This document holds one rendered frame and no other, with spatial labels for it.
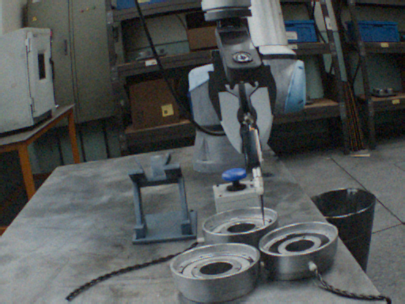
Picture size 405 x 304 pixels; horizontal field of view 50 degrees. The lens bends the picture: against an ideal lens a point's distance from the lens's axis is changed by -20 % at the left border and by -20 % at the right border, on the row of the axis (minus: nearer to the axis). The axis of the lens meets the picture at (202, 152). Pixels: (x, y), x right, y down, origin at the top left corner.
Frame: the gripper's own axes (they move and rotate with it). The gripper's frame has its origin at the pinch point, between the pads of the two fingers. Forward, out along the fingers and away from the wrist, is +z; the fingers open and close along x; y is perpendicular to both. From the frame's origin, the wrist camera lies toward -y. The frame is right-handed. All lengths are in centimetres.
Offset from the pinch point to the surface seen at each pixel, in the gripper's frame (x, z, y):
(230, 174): 3.2, 5.9, 7.5
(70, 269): 28.5, 13.0, -9.5
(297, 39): -77, -10, 343
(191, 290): 9.7, 10.9, -22.2
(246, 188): 1.0, 8.6, 7.9
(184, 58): 19, -2, 329
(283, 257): -1.3, 9.3, -20.1
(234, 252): 4.2, 10.1, -13.8
